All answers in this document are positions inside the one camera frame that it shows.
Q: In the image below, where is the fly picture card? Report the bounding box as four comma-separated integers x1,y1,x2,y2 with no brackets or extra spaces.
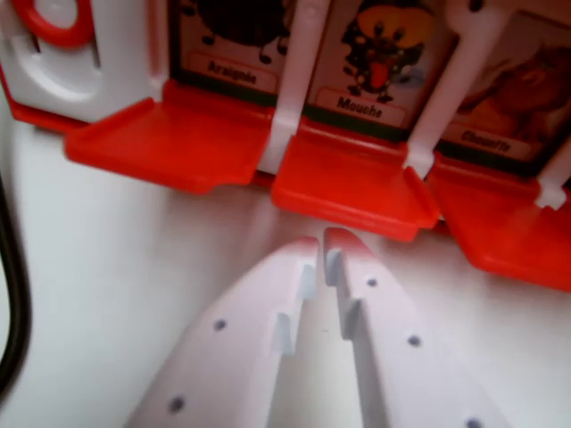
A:
302,0,461,144

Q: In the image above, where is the red and white game board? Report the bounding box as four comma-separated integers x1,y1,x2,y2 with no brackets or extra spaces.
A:
0,0,571,292

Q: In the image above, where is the red flap under spider card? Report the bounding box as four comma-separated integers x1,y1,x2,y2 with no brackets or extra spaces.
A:
64,81,277,195

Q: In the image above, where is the red flap under fly card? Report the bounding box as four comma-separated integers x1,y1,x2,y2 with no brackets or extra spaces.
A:
270,118,442,244

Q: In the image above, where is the red flap under caterpillar card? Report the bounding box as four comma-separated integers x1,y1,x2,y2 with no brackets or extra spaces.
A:
429,151,571,292

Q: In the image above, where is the long black cable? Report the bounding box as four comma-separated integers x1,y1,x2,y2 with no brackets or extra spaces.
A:
0,176,35,396

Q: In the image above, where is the spider picture card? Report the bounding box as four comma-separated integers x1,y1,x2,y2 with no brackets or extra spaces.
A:
168,0,292,109

